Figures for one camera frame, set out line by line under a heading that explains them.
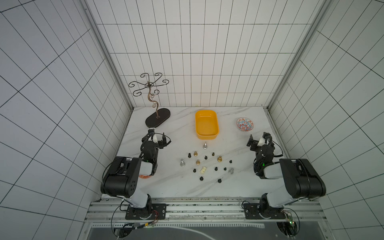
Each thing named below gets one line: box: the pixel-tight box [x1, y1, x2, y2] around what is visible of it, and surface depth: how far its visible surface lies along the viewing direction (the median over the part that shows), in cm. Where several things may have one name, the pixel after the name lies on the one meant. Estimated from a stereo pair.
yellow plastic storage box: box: [195, 109, 219, 140], surface depth 108 cm
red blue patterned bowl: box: [236, 117, 254, 132], surface depth 109 cm
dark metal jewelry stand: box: [128, 72, 171, 128], surface depth 97 cm
